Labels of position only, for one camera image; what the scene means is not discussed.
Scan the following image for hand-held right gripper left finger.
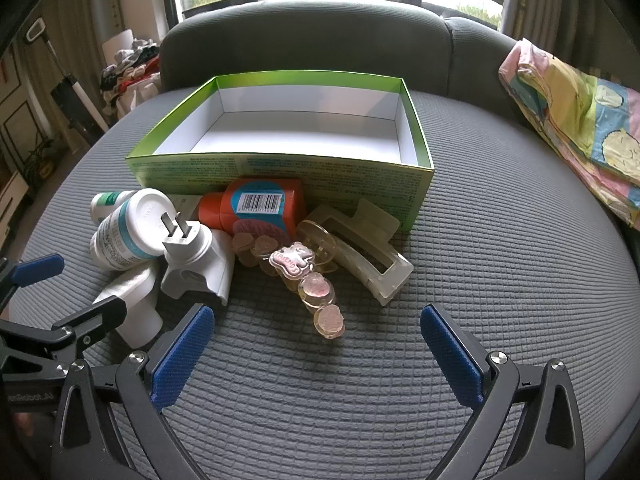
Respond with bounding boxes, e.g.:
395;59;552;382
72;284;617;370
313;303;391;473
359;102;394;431
50;304;221;480

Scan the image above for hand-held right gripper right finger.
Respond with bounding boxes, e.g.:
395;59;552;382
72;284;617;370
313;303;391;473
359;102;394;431
420;304;586;480

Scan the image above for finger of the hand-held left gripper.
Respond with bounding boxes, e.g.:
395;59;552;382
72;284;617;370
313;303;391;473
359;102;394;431
0;254;66;306
51;296;129;356

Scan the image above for white tube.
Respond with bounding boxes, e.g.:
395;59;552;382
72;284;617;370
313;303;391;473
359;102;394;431
90;262;165;350

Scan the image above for white pill bottle teal label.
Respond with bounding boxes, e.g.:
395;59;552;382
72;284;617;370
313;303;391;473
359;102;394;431
90;188;177;273

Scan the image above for white plug adapter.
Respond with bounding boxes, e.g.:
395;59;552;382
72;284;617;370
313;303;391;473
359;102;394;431
159;211;236;307

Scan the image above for strip of pink hair clips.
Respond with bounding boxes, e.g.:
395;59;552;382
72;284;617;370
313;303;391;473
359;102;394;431
231;232;347;340

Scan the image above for orange bottle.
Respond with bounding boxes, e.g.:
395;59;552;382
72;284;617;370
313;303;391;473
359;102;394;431
197;178;307;246

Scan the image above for beige hair claw clip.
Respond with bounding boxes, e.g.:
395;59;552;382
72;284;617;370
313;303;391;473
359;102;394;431
297;198;415;307

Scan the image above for green cardboard box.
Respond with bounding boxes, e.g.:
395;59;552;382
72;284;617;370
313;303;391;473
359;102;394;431
125;72;435;233

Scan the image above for small white bottle green label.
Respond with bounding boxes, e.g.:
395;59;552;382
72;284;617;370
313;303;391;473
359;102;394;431
90;190;138;223

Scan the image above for grey sofa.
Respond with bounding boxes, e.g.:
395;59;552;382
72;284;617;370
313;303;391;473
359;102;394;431
10;0;640;480

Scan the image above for small cream box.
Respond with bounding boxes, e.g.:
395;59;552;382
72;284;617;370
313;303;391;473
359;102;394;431
167;194;206;216

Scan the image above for black and white stick vacuum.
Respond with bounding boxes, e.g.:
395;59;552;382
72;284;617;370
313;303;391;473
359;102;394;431
22;17;111;146

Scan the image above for pile of clothes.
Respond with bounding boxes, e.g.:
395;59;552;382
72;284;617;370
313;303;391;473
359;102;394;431
99;37;163;121

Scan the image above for white paper roll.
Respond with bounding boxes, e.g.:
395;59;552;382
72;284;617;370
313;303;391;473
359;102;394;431
101;30;136;63

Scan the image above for pastel printed blanket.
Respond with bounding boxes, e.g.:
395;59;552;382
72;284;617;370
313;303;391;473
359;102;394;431
498;38;640;231

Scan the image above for beige curtain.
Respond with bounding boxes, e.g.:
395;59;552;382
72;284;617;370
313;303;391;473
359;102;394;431
90;0;176;61
502;0;601;76

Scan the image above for long dark planter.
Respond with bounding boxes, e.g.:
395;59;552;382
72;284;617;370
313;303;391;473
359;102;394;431
181;0;266;17

